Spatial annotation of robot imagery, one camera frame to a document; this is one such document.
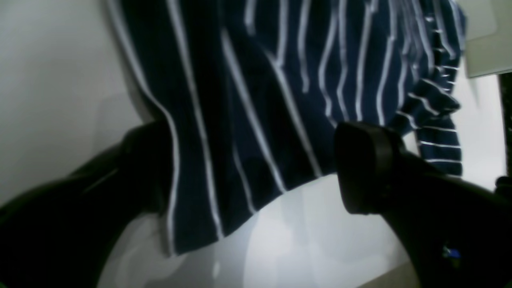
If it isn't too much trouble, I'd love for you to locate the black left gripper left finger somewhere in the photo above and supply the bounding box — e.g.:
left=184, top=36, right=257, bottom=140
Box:
left=0, top=121, right=173, bottom=288

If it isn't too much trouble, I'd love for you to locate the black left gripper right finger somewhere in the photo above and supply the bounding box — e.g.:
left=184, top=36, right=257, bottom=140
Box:
left=334, top=122, right=512, bottom=288

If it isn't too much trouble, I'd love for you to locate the navy white striped t-shirt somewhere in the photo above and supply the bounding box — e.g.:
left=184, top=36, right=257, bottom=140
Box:
left=107, top=0, right=466, bottom=256

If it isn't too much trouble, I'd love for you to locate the grey chair back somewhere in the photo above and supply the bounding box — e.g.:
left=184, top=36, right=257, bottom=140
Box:
left=457, top=0, right=512, bottom=78

